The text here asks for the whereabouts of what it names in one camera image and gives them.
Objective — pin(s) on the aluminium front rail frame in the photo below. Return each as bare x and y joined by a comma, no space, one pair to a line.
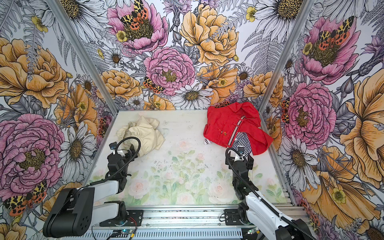
185,216

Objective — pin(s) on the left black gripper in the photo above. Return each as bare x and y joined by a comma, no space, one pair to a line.
129,155

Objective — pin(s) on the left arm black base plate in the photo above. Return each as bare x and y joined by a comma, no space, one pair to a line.
131,218

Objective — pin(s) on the cream beige cloth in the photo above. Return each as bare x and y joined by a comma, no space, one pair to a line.
146,130

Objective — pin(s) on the red shirt with striped trim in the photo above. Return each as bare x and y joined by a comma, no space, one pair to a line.
224,123

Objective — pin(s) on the right aluminium corner post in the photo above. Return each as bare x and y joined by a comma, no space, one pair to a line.
291,40

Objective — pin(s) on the blue white striped cloth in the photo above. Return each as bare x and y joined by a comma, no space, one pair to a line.
236,140

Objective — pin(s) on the aluminium corner post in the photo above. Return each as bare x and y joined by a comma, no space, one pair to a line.
70,32
291,40

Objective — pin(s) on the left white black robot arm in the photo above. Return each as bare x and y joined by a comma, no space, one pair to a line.
74,210

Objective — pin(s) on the left aluminium corner post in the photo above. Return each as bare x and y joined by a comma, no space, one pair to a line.
70,32

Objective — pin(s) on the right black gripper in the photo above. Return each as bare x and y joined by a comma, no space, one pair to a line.
249,163

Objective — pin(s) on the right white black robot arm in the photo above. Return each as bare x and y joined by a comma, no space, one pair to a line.
255,209

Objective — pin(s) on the white slotted cable duct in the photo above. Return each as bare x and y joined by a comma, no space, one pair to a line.
165,234

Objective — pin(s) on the right green circuit board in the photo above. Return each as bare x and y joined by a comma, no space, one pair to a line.
253,231

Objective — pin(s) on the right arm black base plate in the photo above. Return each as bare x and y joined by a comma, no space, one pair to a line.
235,217

